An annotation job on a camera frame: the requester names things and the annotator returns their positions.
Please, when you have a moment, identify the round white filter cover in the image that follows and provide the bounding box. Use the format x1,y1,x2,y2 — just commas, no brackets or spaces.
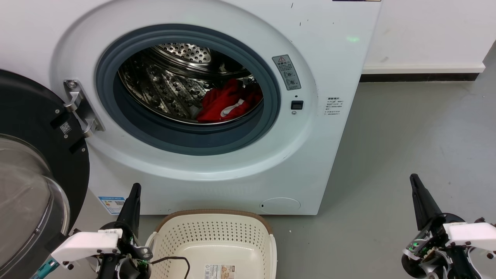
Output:
260,197,301,214

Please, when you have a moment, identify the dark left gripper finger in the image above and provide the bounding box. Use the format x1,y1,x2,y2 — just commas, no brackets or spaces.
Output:
115,183,142,238

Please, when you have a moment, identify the black baseboard strip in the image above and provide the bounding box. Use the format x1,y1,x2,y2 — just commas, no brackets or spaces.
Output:
360,73,480,83

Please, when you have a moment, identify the grey rubber door gasket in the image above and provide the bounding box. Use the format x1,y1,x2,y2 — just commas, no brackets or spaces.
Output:
95,24,281,156

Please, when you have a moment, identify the red and white garment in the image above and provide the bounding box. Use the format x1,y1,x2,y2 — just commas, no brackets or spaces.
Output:
196,78,263,124

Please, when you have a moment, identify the black washing machine door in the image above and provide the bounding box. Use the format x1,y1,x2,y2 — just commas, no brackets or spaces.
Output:
0,69,90,279

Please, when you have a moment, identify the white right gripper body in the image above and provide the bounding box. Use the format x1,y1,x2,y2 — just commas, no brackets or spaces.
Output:
422,212,496,261

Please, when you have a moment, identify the white front-load washing machine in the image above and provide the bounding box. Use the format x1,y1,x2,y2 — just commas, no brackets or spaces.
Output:
0,0,383,216

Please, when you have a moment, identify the grey warning label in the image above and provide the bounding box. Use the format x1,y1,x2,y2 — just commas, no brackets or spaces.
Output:
272,54,301,91

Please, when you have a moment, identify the teal left cable connector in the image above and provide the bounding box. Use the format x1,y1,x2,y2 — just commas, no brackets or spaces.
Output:
32,259,59,279

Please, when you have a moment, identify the white text sticker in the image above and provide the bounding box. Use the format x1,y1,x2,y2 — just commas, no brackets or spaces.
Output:
325,97,343,117

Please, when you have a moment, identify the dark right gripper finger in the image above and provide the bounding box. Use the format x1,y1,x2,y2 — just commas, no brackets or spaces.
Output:
410,174,443,231

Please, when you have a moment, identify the stainless steel washing machine drum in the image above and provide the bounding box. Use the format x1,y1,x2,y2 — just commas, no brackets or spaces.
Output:
118,43,264,125

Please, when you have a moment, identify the silver metal door hinge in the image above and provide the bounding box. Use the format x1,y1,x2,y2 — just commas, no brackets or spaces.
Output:
63,79,105,138

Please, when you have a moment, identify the printed product label sticker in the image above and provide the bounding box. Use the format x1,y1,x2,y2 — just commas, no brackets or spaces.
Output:
204,264,236,279

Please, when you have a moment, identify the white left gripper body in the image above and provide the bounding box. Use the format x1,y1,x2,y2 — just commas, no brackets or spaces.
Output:
51,223,137,270

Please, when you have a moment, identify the blue energy label sticker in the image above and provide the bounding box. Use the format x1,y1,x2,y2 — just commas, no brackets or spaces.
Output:
98,196,126,215

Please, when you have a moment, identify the cream perforated laundry basket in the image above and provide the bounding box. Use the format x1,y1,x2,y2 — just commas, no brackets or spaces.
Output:
145,209,277,279

